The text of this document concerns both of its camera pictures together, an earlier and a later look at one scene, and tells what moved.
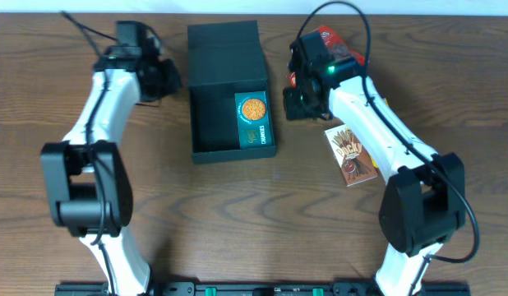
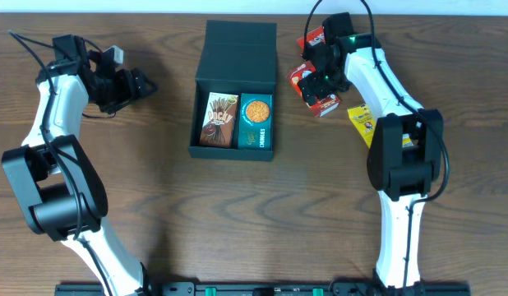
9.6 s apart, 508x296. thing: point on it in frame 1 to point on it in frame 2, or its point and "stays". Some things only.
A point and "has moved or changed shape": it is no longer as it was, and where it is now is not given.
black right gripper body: x=297 y=106 to x=322 y=82
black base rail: x=263 y=289 stays
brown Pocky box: x=353 y=159 to x=219 y=120
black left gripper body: x=163 y=80 to x=116 y=92
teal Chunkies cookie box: x=253 y=120 stays
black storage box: x=225 y=59 has moved or changed shape
